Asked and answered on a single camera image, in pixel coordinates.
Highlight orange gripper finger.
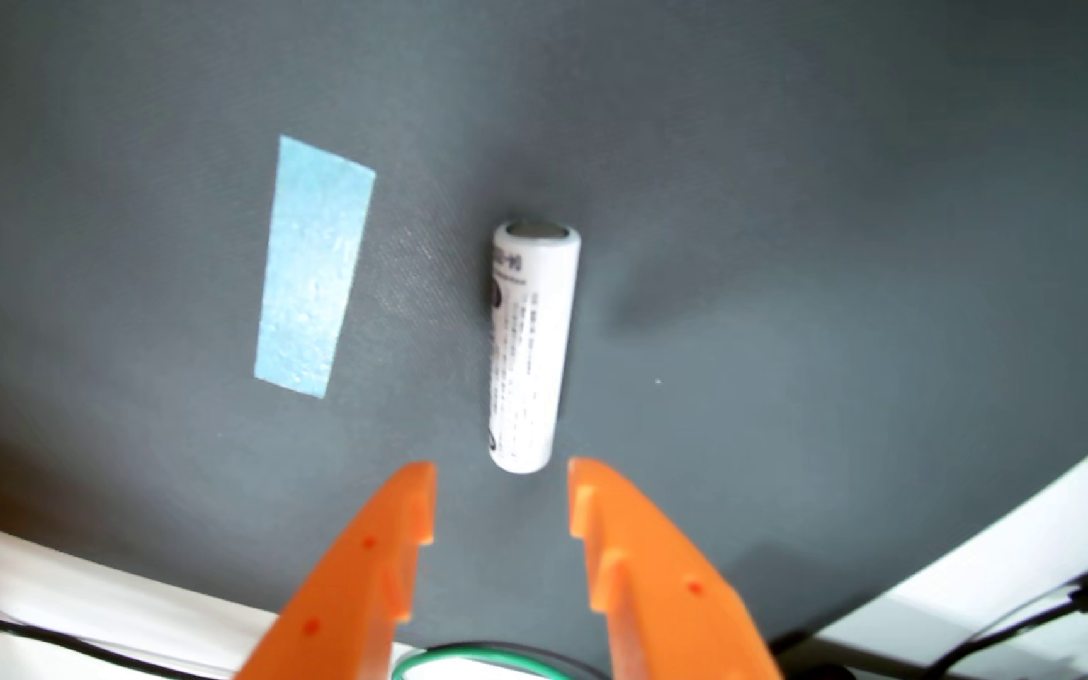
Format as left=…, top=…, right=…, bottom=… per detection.
left=237, top=461, right=439, bottom=680
left=567, top=458, right=782, bottom=680

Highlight white cylindrical battery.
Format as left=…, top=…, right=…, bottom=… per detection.
left=487, top=219, right=583, bottom=475

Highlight light blue tape piece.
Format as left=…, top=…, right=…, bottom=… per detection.
left=253, top=135, right=378, bottom=400

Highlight dark grey mat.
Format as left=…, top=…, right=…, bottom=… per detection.
left=0, top=0, right=1088, bottom=676

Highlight green wire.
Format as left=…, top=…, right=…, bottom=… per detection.
left=391, top=642, right=611, bottom=680

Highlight thin black cable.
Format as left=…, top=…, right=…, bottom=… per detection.
left=0, top=581, right=224, bottom=680

